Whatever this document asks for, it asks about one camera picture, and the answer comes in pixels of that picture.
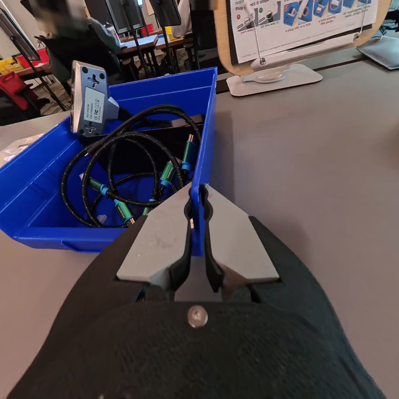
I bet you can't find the yellow bin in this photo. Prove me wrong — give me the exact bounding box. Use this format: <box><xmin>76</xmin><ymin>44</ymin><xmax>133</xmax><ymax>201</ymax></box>
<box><xmin>0</xmin><ymin>56</ymin><xmax>24</xmax><ymax>74</ymax></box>

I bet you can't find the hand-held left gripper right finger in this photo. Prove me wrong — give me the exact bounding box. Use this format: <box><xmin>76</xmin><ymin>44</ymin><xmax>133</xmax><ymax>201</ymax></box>
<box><xmin>203</xmin><ymin>184</ymin><xmax>281</xmax><ymax>293</ymax></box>

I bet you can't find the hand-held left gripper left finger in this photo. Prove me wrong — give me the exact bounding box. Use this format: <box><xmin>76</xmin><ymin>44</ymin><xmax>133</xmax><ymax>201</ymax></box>
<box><xmin>116</xmin><ymin>183</ymin><xmax>193</xmax><ymax>293</ymax></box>

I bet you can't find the wooden stand board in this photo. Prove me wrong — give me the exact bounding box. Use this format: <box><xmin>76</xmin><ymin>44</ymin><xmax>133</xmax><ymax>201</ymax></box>
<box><xmin>214</xmin><ymin>0</ymin><xmax>392</xmax><ymax>76</ymax></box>

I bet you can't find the brushed metal hub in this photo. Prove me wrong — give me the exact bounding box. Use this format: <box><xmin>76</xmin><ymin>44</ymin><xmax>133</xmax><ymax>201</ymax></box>
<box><xmin>70</xmin><ymin>61</ymin><xmax>121</xmax><ymax>138</ymax></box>

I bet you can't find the thin black hub cable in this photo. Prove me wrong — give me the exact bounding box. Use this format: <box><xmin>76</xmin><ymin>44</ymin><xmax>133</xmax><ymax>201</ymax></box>
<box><xmin>84</xmin><ymin>104</ymin><xmax>203</xmax><ymax>156</ymax></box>

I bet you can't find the blue storage bin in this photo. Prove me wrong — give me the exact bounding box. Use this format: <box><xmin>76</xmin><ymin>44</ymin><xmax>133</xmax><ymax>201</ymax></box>
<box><xmin>0</xmin><ymin>67</ymin><xmax>218</xmax><ymax>257</ymax></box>

